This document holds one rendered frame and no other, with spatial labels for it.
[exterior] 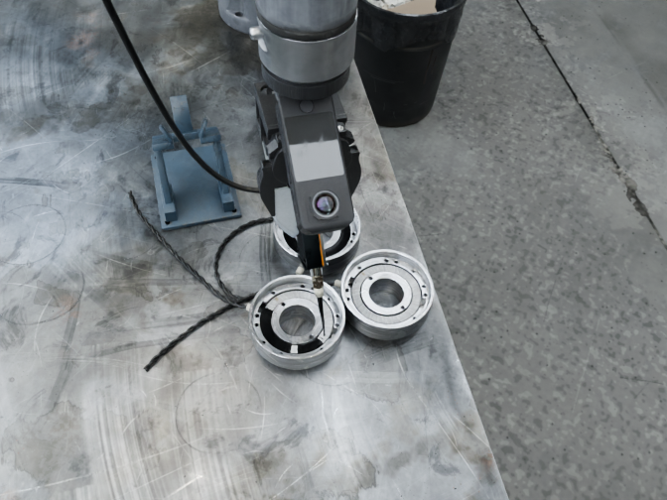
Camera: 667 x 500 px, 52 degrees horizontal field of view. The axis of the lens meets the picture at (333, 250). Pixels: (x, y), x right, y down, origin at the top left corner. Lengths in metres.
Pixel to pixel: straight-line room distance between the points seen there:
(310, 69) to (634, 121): 1.94
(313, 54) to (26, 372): 0.48
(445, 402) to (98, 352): 0.38
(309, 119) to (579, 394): 1.30
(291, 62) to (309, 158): 0.08
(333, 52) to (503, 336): 1.32
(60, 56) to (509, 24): 1.82
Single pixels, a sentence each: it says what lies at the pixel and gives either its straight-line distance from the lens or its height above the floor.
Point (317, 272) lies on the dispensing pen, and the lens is 0.70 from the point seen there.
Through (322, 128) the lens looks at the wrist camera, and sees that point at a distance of 0.56.
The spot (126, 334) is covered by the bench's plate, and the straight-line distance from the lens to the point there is 0.80.
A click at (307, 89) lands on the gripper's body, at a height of 1.13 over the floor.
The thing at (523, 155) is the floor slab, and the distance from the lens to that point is 2.15.
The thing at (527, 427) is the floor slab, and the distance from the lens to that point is 1.67.
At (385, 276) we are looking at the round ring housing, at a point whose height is 0.83.
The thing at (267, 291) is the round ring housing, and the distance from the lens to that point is 0.77.
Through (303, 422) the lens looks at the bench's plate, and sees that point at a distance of 0.73.
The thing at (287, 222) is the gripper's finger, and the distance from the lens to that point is 0.66.
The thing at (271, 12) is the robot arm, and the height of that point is 1.19.
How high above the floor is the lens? 1.48
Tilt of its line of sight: 55 degrees down
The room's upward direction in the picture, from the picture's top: 4 degrees clockwise
